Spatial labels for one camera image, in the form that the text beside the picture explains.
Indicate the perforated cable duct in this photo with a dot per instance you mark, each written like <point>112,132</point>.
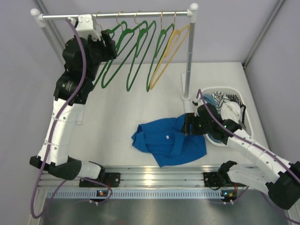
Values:
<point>136,194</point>

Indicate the metal clothes rack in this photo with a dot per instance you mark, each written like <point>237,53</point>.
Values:
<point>43,20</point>

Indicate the striped black white garment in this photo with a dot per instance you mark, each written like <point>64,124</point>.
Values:
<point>221,98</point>

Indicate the yellow hanger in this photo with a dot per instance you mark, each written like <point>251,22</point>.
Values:
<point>175,40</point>

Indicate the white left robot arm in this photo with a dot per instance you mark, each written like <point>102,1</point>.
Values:
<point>70,96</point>

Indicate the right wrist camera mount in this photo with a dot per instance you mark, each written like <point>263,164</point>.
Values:
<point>197,103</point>

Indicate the light blue garment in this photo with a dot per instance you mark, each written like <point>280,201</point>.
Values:
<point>209,99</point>

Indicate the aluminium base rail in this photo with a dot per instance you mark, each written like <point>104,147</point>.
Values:
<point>159,177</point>

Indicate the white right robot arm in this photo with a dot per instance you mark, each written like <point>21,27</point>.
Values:
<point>284,191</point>

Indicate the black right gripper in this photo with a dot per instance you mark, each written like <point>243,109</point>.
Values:
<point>191,118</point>

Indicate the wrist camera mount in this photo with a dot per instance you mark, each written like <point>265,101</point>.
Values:
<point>86,26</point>
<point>197,103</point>

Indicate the blue tank top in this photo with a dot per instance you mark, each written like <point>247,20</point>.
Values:
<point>164,140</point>

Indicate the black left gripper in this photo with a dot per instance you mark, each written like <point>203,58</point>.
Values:
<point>108,47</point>

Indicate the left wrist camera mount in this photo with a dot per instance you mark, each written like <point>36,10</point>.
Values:
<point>86,26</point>

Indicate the white laundry basket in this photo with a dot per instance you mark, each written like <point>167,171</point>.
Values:
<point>231,90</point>

